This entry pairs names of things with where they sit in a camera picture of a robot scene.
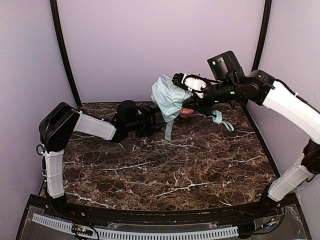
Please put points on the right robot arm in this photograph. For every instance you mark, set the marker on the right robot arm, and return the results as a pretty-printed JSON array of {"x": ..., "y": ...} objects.
[{"x": 230, "y": 84}]

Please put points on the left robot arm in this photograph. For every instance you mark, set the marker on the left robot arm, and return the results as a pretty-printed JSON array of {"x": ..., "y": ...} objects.
[{"x": 58, "y": 126}]

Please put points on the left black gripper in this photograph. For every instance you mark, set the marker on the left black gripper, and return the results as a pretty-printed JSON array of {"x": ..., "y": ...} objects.
[{"x": 155, "y": 119}]

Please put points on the black corner post left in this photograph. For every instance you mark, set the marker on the black corner post left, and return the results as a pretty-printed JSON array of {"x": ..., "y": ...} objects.
[{"x": 63, "y": 51}]

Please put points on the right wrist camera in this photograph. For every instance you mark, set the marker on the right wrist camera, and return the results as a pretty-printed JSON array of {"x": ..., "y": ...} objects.
[{"x": 192, "y": 83}]

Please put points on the black front rail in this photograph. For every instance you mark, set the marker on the black front rail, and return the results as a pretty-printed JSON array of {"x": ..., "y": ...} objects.
[{"x": 238, "y": 214}]

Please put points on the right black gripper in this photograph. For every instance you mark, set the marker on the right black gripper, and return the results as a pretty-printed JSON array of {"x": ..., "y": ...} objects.
[{"x": 194, "y": 99}]

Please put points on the black corner post right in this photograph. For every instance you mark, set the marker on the black corner post right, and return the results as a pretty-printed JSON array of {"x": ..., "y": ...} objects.
[{"x": 262, "y": 34}]

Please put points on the white slotted cable duct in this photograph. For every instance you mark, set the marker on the white slotted cable duct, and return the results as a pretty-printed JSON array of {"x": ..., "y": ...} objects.
[{"x": 121, "y": 231}]

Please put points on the mint green folding umbrella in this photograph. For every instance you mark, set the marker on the mint green folding umbrella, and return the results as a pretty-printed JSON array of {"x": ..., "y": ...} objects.
[{"x": 169, "y": 98}]

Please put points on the red patterned white bowl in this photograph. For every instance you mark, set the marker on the red patterned white bowl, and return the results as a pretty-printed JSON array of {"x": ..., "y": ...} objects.
[{"x": 186, "y": 112}]

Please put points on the black corner post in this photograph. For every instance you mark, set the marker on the black corner post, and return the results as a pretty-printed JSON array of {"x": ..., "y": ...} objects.
[
  {"x": 63, "y": 51},
  {"x": 262, "y": 34}
]

